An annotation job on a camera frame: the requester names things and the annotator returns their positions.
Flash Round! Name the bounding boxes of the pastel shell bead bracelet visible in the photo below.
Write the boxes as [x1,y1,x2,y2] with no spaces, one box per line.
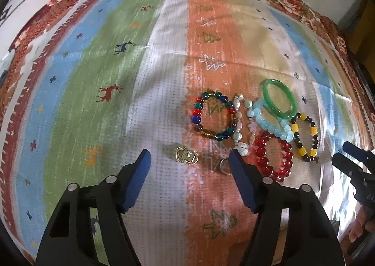
[232,93,259,157]

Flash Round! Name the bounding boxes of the colourful striped blanket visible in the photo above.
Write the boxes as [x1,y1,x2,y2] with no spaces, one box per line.
[1,0,374,265]

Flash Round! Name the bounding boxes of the yellow and black bead bracelet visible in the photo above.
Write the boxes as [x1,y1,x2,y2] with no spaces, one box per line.
[290,112,320,163]

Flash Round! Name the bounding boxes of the gold interlocked ring brooch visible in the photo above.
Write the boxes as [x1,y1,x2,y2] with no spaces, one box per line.
[174,145,199,165]

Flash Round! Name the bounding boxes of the right hand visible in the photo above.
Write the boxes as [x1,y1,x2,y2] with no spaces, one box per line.
[349,206,375,243]

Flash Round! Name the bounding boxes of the green jade bangle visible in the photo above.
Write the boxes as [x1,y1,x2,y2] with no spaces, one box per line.
[262,79,297,120]

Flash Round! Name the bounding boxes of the silver ring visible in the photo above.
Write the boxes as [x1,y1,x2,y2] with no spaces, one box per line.
[211,157,234,176]

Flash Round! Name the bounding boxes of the multicolour glass bead bracelet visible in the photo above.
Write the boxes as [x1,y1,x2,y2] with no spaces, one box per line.
[191,90,238,142]

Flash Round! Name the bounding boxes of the light blue bead bracelet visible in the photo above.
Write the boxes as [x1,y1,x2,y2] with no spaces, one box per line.
[247,98,295,142]

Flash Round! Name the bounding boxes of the red bead bracelet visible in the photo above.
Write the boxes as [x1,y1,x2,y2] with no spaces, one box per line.
[254,131,294,183]

